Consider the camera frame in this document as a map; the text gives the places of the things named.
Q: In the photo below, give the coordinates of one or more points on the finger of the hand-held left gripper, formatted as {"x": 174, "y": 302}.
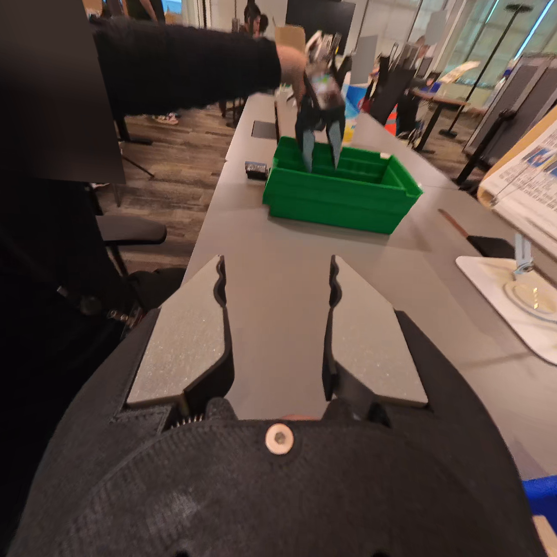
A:
{"x": 336, "y": 146}
{"x": 308, "y": 152}

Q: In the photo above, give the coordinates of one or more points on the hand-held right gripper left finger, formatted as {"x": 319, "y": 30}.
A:
{"x": 182, "y": 348}

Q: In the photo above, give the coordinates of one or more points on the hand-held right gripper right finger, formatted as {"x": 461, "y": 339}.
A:
{"x": 374, "y": 352}

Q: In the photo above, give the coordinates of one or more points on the green plastic bin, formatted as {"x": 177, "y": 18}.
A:
{"x": 339, "y": 200}

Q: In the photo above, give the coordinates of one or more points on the blue plastic bin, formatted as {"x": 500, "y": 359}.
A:
{"x": 542, "y": 496}

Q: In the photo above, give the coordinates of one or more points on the grey desk mat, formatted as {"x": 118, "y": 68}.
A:
{"x": 263, "y": 129}

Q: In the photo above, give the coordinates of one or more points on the person's left hand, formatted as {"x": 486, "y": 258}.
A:
{"x": 292, "y": 65}

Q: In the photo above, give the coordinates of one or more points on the white wipes canister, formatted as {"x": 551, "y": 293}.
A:
{"x": 354, "y": 98}

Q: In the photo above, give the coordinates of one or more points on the black case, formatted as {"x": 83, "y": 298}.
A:
{"x": 256, "y": 170}

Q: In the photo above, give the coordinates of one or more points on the cardboard box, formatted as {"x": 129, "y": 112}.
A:
{"x": 289, "y": 37}

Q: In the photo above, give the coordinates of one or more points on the black office chair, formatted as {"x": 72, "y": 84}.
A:
{"x": 130, "y": 228}

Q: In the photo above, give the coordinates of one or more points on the white stand base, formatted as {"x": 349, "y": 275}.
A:
{"x": 491, "y": 287}

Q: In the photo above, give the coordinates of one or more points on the wooden stand board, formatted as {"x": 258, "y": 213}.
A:
{"x": 487, "y": 191}

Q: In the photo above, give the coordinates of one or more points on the black floor lamp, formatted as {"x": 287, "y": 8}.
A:
{"x": 491, "y": 56}

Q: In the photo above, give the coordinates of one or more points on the grey partition panel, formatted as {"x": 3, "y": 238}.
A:
{"x": 522, "y": 100}

